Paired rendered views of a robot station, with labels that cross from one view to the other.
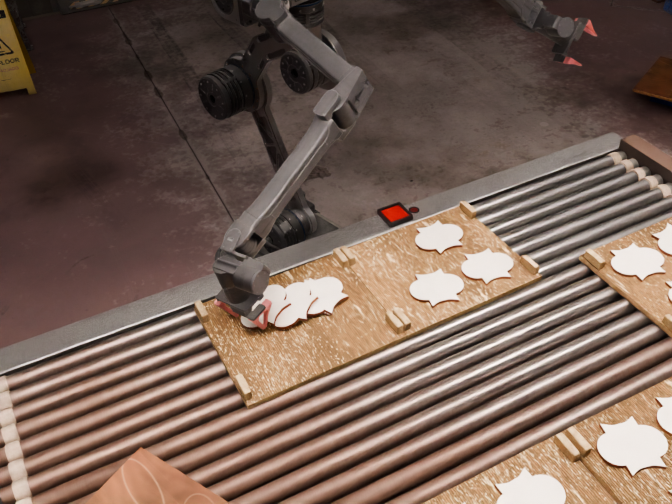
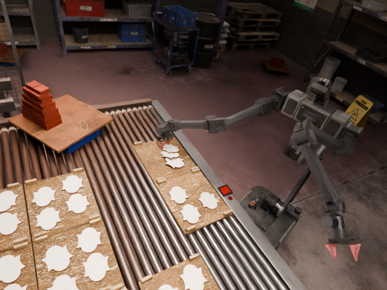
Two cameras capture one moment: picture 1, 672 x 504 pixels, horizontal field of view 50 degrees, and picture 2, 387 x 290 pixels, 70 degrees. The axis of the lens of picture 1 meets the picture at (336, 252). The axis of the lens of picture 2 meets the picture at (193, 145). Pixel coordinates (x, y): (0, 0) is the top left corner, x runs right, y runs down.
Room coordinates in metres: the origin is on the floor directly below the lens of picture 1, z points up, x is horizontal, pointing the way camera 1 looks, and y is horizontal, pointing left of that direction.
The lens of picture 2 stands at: (1.09, -1.39, 2.33)
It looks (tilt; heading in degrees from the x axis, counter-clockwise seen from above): 39 degrees down; 78
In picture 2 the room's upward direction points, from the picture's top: 12 degrees clockwise
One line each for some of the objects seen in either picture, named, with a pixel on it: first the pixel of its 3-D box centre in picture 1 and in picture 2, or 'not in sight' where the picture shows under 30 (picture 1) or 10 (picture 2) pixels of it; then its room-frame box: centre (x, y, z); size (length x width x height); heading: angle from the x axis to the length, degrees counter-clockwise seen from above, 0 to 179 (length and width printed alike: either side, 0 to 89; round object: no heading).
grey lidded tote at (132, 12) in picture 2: not in sight; (136, 8); (0.62, 4.49, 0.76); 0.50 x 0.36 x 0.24; 29
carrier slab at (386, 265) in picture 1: (437, 265); (193, 198); (1.39, -0.27, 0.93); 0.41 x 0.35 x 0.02; 117
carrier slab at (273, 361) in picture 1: (297, 322); (164, 157); (1.20, 0.10, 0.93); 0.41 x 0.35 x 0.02; 117
